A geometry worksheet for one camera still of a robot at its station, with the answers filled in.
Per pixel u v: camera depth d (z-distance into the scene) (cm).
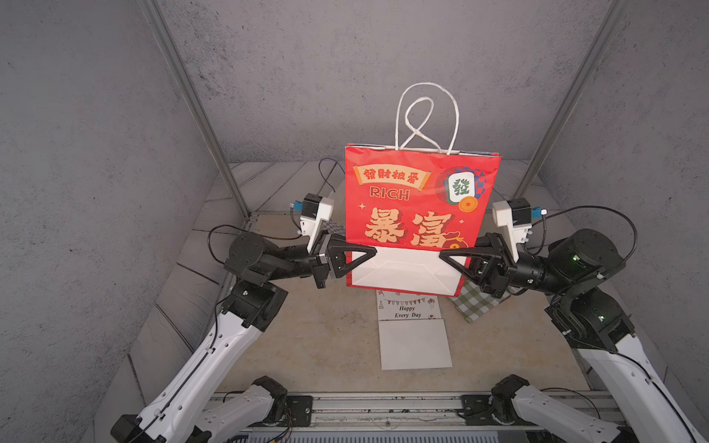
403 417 73
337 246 46
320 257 43
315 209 43
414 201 40
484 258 42
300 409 73
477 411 72
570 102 87
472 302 94
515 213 39
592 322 38
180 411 38
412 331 86
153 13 70
